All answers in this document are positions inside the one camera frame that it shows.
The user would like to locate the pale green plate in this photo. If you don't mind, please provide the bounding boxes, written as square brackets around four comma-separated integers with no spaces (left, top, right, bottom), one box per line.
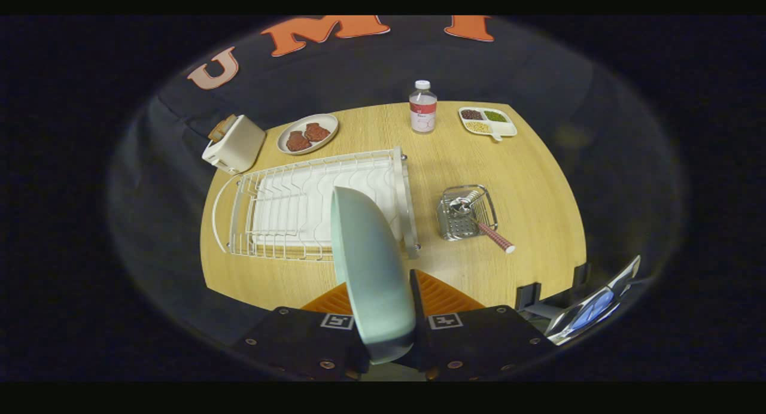
[330,186,417,365]

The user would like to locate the white divided tray of beans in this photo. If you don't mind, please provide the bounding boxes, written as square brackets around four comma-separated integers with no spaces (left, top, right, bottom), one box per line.
[458,106,518,142]

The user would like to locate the toast slices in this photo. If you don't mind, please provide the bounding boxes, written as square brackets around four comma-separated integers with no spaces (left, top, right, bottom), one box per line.
[208,114,237,142]

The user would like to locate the white wire dish rack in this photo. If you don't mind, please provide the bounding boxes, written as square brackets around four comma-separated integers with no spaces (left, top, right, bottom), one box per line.
[212,147,421,262]

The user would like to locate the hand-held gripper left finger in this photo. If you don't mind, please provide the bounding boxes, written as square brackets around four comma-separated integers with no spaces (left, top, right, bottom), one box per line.
[230,281,370,382]

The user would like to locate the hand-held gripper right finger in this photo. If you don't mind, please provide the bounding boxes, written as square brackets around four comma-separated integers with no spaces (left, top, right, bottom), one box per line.
[409,269,557,382]

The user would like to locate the shiny screen device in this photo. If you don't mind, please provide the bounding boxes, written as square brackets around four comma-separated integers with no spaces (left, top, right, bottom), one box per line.
[545,255,642,346]

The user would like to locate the beige plate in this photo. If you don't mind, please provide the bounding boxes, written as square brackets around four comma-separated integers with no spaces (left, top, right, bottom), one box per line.
[276,113,339,156]

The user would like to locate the spoon with red checked handle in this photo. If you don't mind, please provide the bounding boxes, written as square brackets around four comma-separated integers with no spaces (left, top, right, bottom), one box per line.
[449,190,516,254]

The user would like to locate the clear bottle with red label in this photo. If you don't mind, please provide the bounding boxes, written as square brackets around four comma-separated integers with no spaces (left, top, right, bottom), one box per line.
[409,80,437,134]

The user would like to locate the metal wire basket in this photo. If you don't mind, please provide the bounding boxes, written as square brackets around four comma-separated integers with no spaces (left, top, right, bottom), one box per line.
[436,184,498,242]

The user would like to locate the white toaster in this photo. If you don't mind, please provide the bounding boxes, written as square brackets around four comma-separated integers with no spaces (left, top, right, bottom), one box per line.
[202,114,267,175]

